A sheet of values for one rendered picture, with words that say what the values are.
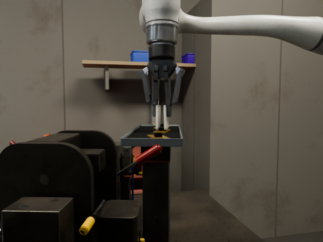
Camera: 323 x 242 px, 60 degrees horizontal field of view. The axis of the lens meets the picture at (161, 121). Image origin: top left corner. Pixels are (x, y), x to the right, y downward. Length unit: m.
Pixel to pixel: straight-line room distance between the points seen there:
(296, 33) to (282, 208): 2.18
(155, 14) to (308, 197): 2.55
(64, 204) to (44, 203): 0.03
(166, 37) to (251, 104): 1.85
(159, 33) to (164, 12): 0.06
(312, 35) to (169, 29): 0.42
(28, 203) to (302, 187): 2.74
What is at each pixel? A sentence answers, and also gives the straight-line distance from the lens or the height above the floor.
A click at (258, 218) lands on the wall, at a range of 2.81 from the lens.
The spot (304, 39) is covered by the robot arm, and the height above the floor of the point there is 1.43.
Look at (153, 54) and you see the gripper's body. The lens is 0.78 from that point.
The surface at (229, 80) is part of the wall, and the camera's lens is 2.46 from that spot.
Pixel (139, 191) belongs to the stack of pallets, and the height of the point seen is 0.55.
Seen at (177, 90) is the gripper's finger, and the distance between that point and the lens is 0.78.
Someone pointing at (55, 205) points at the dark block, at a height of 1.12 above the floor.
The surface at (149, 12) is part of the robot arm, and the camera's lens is 0.80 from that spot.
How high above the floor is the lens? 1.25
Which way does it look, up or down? 4 degrees down
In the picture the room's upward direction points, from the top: straight up
